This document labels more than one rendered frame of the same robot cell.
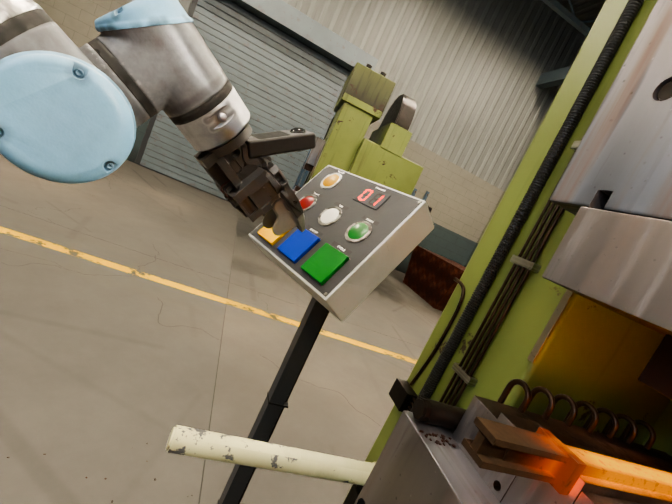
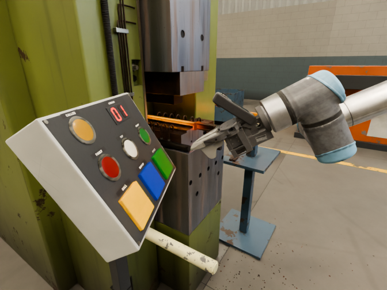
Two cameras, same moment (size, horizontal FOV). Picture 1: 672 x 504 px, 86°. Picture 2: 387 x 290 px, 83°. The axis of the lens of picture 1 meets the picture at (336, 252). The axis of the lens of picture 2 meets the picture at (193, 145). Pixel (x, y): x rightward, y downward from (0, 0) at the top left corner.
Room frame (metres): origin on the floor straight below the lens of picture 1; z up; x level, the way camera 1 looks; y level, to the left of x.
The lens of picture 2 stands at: (0.99, 0.51, 1.28)
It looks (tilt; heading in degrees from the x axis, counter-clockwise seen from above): 20 degrees down; 231
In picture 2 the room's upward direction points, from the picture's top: straight up
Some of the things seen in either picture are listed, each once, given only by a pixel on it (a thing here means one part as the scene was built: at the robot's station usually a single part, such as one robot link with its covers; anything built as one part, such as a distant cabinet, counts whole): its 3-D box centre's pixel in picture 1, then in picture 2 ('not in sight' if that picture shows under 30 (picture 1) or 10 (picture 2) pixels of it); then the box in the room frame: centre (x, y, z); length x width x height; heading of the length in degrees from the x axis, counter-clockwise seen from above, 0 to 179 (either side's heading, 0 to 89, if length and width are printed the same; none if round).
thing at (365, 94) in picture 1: (368, 185); not in sight; (5.74, -0.03, 1.45); 2.20 x 1.23 x 2.90; 109
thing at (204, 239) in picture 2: not in sight; (169, 229); (0.37, -0.50, 0.23); 0.56 x 0.38 x 0.47; 109
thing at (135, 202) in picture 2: (277, 229); (136, 205); (0.84, 0.15, 1.01); 0.07 x 0.05 x 0.07; 44
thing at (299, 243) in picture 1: (299, 245); (151, 180); (0.77, 0.08, 1.01); 0.07 x 0.05 x 0.07; 44
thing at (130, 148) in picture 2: (329, 216); (130, 148); (0.80, 0.05, 1.09); 0.05 x 0.03 x 0.04; 19
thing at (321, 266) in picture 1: (325, 264); (161, 163); (0.70, 0.01, 1.01); 0.07 x 0.05 x 0.07; 44
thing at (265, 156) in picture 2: not in sight; (251, 156); (-0.22, -0.33, 0.67); 0.40 x 0.30 x 0.02; 17
